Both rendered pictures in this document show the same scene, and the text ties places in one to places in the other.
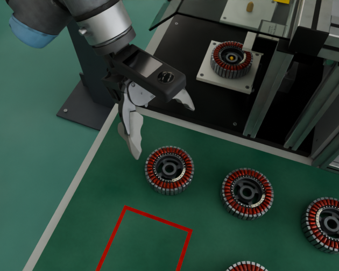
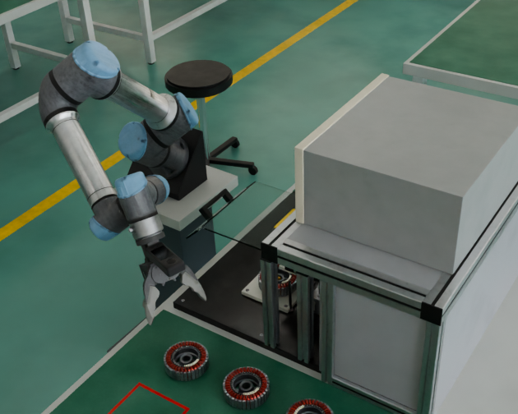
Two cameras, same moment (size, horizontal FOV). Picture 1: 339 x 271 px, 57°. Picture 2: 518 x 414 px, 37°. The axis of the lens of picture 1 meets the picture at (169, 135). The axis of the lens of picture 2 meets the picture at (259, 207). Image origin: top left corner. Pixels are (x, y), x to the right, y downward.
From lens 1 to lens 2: 1.36 m
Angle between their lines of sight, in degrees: 27
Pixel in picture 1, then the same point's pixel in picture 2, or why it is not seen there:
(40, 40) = (106, 234)
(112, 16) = (149, 223)
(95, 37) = (136, 233)
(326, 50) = (280, 259)
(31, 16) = (104, 218)
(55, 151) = not seen: hidden behind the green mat
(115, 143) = (148, 336)
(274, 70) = (264, 275)
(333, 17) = (287, 239)
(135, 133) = (151, 302)
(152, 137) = (182, 337)
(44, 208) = not seen: outside the picture
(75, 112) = not seen: hidden behind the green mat
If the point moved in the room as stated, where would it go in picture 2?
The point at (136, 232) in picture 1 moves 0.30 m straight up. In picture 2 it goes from (141, 402) to (124, 310)
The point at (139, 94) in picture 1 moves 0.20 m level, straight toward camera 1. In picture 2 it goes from (159, 275) to (141, 335)
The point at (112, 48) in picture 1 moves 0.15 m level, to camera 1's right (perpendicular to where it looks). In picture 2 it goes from (145, 241) to (206, 249)
